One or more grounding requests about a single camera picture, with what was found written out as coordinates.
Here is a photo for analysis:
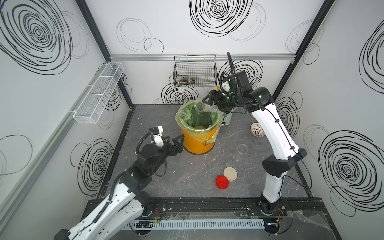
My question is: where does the mint green toaster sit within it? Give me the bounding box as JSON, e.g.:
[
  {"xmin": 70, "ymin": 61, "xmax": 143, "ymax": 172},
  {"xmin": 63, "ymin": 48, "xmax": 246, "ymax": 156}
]
[{"xmin": 221, "ymin": 113, "xmax": 233, "ymax": 126}]

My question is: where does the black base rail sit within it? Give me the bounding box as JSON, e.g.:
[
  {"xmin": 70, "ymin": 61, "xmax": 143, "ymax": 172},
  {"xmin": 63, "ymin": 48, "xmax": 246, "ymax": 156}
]
[{"xmin": 144, "ymin": 198, "xmax": 325, "ymax": 217}]

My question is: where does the red jar lid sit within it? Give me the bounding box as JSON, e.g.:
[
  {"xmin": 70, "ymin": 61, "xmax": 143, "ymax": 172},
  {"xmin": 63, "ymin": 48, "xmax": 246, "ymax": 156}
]
[{"xmin": 215, "ymin": 175, "xmax": 229, "ymax": 190}]

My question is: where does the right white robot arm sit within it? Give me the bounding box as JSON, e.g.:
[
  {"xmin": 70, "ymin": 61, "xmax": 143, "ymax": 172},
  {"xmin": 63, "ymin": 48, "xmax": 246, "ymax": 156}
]
[{"xmin": 202, "ymin": 53, "xmax": 307, "ymax": 216}]

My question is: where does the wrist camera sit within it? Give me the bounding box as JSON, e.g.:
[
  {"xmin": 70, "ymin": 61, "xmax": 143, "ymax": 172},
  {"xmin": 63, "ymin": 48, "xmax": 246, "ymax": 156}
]
[
  {"xmin": 150, "ymin": 126, "xmax": 165, "ymax": 148},
  {"xmin": 221, "ymin": 81, "xmax": 232, "ymax": 94}
]

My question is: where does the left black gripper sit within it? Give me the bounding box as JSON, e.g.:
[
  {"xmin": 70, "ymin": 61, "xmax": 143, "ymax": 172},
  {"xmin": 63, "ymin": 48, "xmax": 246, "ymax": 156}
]
[{"xmin": 147, "ymin": 134, "xmax": 183, "ymax": 176}]

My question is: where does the cream jar lid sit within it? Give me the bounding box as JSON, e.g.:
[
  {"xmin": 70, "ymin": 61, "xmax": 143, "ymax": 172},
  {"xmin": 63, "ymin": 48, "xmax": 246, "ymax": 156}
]
[{"xmin": 223, "ymin": 167, "xmax": 238, "ymax": 181}]

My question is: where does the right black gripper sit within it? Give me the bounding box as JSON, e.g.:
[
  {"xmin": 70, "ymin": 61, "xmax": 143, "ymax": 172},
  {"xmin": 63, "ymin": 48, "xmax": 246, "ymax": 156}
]
[{"xmin": 202, "ymin": 89, "xmax": 241, "ymax": 113}]

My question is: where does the cream lid oatmeal jar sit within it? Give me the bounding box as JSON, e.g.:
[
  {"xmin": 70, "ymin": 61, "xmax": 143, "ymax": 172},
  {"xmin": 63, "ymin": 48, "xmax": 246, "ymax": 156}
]
[{"xmin": 194, "ymin": 98, "xmax": 219, "ymax": 113}]

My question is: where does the yellow trash bin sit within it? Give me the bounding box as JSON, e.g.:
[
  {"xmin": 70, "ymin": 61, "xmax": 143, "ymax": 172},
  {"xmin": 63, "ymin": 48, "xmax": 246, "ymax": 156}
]
[{"xmin": 181, "ymin": 127, "xmax": 217, "ymax": 155}]

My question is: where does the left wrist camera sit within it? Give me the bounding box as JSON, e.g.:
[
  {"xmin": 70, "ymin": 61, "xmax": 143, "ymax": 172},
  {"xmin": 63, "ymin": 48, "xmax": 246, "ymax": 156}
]
[{"xmin": 150, "ymin": 126, "xmax": 165, "ymax": 148}]

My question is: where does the black wire wall basket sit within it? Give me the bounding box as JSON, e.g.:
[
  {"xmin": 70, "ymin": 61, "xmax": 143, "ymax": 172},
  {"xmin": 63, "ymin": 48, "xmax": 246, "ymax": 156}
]
[{"xmin": 173, "ymin": 55, "xmax": 218, "ymax": 88}]

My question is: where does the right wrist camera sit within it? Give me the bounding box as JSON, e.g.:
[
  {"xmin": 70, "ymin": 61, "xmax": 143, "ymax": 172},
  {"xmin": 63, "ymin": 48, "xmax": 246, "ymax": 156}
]
[{"xmin": 221, "ymin": 81, "xmax": 232, "ymax": 94}]

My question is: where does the white slotted cable duct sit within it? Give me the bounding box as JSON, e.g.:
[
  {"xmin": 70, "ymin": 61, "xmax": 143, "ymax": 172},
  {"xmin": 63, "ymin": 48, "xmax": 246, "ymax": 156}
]
[{"xmin": 122, "ymin": 219, "xmax": 265, "ymax": 231}]

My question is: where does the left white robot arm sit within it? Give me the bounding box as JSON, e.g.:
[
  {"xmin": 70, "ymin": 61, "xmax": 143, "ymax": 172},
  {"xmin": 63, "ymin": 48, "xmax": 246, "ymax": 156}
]
[{"xmin": 54, "ymin": 127, "xmax": 185, "ymax": 240}]

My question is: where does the white round sink strainer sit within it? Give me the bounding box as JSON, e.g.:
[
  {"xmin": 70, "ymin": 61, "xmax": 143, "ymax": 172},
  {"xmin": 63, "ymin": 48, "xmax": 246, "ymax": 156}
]
[{"xmin": 250, "ymin": 123, "xmax": 266, "ymax": 137}]

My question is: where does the green plastic bin liner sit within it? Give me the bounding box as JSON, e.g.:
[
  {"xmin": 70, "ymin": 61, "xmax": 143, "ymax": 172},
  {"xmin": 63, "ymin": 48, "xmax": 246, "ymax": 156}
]
[{"xmin": 175, "ymin": 100, "xmax": 223, "ymax": 142}]

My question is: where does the white wire wall shelf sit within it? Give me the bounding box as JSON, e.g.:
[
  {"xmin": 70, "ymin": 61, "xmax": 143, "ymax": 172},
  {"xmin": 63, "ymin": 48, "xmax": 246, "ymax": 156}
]
[{"xmin": 73, "ymin": 62, "xmax": 124, "ymax": 124}]

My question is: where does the dark item in basket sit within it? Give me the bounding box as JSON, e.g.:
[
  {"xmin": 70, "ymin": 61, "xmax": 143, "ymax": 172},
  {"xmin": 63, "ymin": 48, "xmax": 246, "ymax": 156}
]
[{"xmin": 178, "ymin": 78, "xmax": 196, "ymax": 86}]

